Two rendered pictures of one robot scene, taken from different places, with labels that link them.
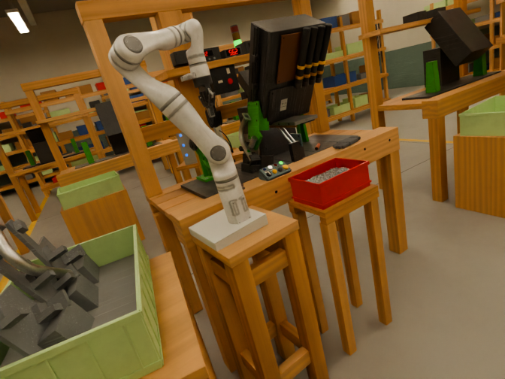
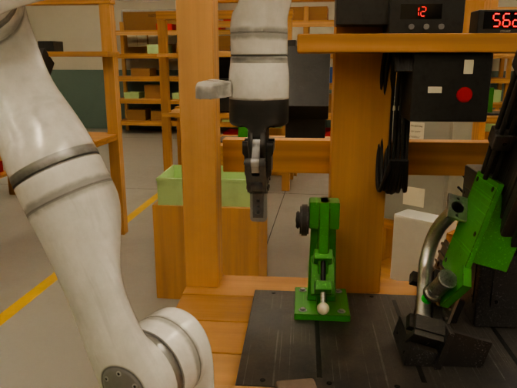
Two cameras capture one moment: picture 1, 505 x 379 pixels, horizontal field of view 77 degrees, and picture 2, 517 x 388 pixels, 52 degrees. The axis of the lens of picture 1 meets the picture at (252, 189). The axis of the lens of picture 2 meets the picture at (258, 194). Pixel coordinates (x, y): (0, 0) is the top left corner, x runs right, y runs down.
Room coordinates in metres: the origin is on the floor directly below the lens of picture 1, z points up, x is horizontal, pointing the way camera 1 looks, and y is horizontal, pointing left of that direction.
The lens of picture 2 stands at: (0.78, -0.26, 1.49)
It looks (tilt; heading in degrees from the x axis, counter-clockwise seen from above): 14 degrees down; 32
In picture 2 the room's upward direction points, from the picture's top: straight up
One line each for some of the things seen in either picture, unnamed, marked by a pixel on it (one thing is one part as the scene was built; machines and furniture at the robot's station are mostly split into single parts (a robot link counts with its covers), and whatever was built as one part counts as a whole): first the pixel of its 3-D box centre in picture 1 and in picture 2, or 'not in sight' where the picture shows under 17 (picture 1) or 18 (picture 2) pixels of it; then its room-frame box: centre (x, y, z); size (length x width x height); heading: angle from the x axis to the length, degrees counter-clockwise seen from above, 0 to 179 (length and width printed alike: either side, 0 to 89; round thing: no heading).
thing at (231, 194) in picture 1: (233, 198); not in sight; (1.16, 0.08, 0.98); 0.09 x 0.09 x 0.17; 25
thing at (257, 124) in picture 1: (258, 119); (487, 228); (1.84, -0.13, 1.17); 0.13 x 0.12 x 0.20; 117
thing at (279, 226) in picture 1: (243, 231); not in sight; (1.16, 0.08, 0.83); 0.32 x 0.32 x 0.04; 30
